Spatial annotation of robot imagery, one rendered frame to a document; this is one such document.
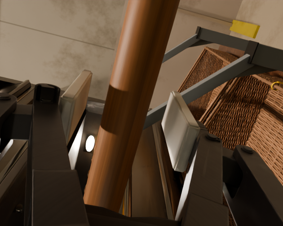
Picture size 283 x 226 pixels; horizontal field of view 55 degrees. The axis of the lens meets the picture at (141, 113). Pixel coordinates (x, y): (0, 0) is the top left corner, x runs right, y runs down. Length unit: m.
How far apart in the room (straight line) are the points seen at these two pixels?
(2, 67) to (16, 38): 0.43
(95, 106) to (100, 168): 1.58
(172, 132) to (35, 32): 3.43
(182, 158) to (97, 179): 0.07
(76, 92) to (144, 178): 0.97
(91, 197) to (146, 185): 0.86
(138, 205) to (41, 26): 2.87
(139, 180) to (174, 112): 0.92
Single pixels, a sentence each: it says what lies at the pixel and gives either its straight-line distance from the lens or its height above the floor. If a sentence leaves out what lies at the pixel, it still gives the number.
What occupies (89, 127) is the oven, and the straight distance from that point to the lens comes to 1.83.
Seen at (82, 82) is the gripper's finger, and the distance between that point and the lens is 0.18.
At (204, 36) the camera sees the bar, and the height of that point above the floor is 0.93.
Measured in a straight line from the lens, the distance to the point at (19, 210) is 0.80.
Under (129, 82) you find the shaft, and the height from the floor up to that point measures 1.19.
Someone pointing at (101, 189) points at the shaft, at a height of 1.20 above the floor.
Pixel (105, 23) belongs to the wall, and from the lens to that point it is 3.39.
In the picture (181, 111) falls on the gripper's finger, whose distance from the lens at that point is 0.17.
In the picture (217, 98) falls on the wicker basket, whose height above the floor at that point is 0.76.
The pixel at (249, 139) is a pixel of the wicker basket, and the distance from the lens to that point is 1.27.
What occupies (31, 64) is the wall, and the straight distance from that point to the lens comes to 3.68.
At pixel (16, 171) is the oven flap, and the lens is 0.78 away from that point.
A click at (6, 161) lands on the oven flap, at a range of 1.07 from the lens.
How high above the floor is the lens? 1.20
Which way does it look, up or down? 7 degrees down
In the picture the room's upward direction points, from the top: 77 degrees counter-clockwise
